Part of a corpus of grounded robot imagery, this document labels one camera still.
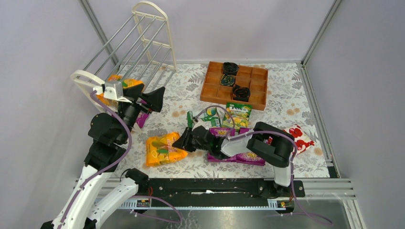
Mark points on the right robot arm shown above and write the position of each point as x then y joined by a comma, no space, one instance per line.
273,145

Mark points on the red poppy folded cloth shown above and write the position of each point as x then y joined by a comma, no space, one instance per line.
302,140

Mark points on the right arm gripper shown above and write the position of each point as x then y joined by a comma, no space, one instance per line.
192,139

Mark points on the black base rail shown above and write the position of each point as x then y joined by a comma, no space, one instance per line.
219,192

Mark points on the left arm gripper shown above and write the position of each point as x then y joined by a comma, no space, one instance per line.
137,99

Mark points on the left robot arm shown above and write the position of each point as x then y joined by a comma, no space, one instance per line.
112,140

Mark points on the green yellow candy bag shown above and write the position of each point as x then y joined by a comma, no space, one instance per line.
237,116

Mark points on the orange mango candy bag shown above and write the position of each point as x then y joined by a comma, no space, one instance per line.
159,150

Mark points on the purple grape candy bag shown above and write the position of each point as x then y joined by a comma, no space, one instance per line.
250,158
219,131

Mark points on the white metal shoe rack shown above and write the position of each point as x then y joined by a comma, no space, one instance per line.
141,48

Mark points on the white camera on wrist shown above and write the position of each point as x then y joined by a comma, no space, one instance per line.
193,122
112,90

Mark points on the green candy bag white label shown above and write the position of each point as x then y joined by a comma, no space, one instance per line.
211,118

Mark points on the black rolled sock, back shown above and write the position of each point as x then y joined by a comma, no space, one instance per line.
230,68

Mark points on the purple grape candy bag left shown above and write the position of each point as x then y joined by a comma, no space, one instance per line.
219,131

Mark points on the purple grape candy bag right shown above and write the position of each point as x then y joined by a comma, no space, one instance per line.
250,158

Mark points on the purple candy bag under rack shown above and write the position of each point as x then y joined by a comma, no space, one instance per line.
142,117

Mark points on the white camera on left wrist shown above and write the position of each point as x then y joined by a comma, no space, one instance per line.
112,90

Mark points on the wooden compartment tray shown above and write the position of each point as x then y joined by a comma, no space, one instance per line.
247,85

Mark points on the black orange rolled sock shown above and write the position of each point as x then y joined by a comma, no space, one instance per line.
240,93

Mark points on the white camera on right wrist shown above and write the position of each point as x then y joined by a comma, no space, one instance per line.
193,122

